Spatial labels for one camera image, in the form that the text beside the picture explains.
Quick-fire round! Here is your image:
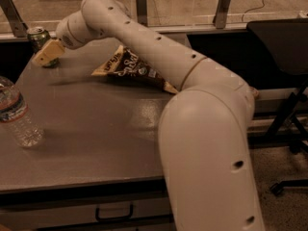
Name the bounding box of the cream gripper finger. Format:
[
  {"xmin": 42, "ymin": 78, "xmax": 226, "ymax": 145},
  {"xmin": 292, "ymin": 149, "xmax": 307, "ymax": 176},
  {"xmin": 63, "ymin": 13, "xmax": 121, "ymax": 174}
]
[{"xmin": 32, "ymin": 39, "xmax": 64, "ymax": 66}]

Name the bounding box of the green soda can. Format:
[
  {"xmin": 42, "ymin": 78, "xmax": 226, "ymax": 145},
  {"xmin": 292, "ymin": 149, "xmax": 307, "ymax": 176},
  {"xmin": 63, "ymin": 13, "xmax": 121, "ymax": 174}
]
[{"xmin": 27, "ymin": 26, "xmax": 59, "ymax": 68}]

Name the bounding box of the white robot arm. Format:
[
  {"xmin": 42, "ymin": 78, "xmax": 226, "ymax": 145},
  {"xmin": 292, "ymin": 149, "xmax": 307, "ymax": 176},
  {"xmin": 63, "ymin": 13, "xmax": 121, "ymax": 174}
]
[{"xmin": 34, "ymin": 0, "xmax": 266, "ymax": 231}]

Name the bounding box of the clear plastic water bottle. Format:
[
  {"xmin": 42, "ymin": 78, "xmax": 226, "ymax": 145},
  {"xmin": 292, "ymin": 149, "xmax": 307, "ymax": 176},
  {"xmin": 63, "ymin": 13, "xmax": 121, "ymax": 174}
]
[{"xmin": 0, "ymin": 76, "xmax": 44, "ymax": 148}]

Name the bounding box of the brown chip bag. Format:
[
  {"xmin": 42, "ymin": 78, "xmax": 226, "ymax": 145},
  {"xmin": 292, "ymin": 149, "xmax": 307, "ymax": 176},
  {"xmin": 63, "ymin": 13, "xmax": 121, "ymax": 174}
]
[{"xmin": 91, "ymin": 45, "xmax": 177, "ymax": 94}]

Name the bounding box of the glass barrier panel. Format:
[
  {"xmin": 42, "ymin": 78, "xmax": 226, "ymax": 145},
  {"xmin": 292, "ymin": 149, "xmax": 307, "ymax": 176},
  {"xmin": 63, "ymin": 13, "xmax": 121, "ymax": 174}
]
[{"xmin": 13, "ymin": 0, "xmax": 308, "ymax": 30}]

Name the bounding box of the roll of tan tape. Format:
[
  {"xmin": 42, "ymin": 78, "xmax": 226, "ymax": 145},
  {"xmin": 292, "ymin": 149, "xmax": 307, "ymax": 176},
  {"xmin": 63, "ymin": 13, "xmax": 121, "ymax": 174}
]
[{"xmin": 250, "ymin": 87, "xmax": 259, "ymax": 98}]

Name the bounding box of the black office chair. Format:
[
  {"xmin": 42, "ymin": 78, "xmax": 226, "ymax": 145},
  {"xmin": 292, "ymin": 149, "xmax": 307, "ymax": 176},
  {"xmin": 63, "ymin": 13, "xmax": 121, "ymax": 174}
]
[{"xmin": 246, "ymin": 17, "xmax": 308, "ymax": 197}]

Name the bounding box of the left metal bracket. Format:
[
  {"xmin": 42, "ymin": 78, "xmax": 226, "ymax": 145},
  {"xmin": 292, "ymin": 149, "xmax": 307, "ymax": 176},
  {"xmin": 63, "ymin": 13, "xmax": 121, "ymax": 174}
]
[{"xmin": 0, "ymin": 0, "xmax": 28, "ymax": 38}]

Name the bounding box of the metal bracket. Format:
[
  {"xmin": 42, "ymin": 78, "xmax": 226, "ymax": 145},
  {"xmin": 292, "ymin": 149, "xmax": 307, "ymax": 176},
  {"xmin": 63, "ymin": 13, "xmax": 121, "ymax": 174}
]
[
  {"xmin": 0, "ymin": 0, "xmax": 28, "ymax": 38},
  {"xmin": 136, "ymin": 0, "xmax": 148, "ymax": 26},
  {"xmin": 213, "ymin": 0, "xmax": 231, "ymax": 29}
]

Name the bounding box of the middle metal bracket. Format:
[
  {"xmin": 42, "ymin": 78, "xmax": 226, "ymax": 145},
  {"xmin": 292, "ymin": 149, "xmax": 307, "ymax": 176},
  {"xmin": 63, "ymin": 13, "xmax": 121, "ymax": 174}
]
[{"xmin": 136, "ymin": 0, "xmax": 148, "ymax": 26}]

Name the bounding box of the right metal bracket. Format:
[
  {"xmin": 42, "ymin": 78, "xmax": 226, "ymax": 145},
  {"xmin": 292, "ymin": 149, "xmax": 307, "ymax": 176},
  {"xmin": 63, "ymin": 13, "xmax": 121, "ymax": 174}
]
[{"xmin": 213, "ymin": 0, "xmax": 231, "ymax": 29}]

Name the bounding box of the grey drawer with black handle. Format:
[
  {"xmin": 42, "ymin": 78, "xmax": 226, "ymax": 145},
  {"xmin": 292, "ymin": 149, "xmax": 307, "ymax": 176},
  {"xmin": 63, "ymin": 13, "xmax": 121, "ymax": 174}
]
[{"xmin": 0, "ymin": 197, "xmax": 176, "ymax": 231}]

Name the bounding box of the black floor cable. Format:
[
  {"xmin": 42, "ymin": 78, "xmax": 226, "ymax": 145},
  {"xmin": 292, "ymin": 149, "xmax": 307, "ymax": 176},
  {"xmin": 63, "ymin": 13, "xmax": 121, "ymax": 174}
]
[{"xmin": 241, "ymin": 0, "xmax": 271, "ymax": 23}]

